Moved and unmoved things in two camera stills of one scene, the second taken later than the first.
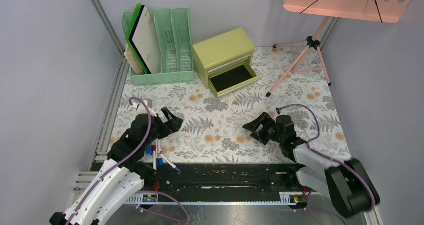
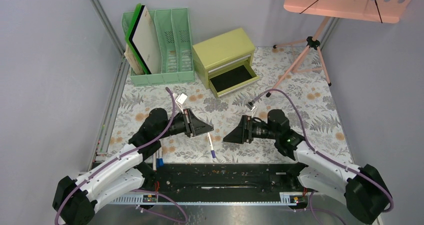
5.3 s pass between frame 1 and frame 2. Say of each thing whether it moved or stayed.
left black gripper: moved
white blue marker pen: moved
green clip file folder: stayed
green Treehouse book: stayed
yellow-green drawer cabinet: stayed
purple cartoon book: stayed
